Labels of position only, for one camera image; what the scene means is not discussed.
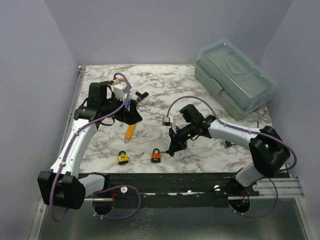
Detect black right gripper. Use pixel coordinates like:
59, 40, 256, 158
168, 122, 197, 153

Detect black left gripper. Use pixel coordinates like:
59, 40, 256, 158
102, 92, 143, 125

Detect orange padlock with keys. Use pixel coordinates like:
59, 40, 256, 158
151, 148, 161, 163

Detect silver padlock keys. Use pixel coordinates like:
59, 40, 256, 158
131, 152, 145, 159

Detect yellow padlock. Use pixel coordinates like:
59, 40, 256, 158
118, 151, 129, 165

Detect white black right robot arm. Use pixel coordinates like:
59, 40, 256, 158
166, 104, 291, 196

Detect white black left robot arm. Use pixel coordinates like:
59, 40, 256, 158
37, 81, 142, 210

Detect blue red screwdriver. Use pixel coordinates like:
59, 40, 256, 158
121, 97, 131, 126

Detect yellow utility knife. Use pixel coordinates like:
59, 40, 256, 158
124, 124, 136, 144

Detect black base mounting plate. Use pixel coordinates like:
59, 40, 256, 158
102, 172, 259, 209

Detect clear green plastic toolbox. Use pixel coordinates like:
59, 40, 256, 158
194, 39, 277, 121

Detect black T-handle socket tool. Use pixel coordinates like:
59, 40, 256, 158
135, 91, 149, 102

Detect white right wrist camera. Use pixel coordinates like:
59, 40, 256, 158
162, 116, 173, 128

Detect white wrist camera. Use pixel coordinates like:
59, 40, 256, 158
112, 81, 128, 102
162, 116, 173, 128

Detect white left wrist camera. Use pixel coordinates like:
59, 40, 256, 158
112, 81, 128, 102

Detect yellow handled pliers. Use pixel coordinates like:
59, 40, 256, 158
100, 78, 125, 85

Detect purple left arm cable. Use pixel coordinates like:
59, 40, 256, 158
48, 72, 142, 223

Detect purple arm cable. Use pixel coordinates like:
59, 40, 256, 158
48, 72, 142, 223
165, 95, 298, 218

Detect black usb cable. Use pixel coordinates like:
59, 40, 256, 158
223, 120, 259, 149

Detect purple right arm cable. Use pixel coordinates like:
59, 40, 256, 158
165, 95, 298, 218

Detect aluminium rail frame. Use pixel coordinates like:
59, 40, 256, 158
38, 65, 311, 240

